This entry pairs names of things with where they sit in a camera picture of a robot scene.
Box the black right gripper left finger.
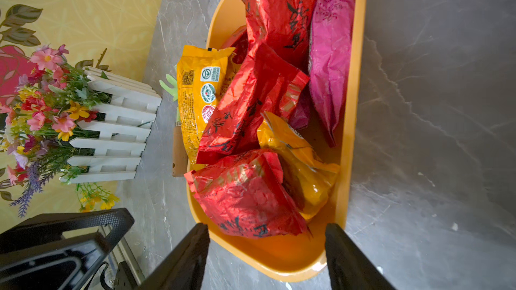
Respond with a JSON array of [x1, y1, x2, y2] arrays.
[[138, 223, 210, 290]]

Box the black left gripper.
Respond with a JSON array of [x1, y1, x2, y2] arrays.
[[1, 208, 134, 289]]

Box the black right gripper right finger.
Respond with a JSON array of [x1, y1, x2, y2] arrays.
[[325, 223, 394, 290]]

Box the small yellow tea bag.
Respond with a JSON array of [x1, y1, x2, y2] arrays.
[[257, 111, 340, 221]]

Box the large yellow tea bag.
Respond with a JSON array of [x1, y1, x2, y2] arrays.
[[177, 46, 235, 171]]

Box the long red tea bag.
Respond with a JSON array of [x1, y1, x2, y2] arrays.
[[241, 0, 316, 71]]

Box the yellow plastic storage box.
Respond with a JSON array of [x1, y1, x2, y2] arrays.
[[187, 0, 366, 283]]

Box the red tea bag front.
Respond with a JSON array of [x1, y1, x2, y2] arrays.
[[185, 149, 309, 239]]

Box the magenta tea bag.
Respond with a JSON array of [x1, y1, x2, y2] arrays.
[[309, 0, 355, 147]]

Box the white picket fence planter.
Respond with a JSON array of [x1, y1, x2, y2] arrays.
[[60, 67, 162, 183]]

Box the artificial flower bouquet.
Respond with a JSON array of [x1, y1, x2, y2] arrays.
[[1, 45, 112, 218]]

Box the green toy hand rake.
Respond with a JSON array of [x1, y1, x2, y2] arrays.
[[159, 74, 178, 102]]

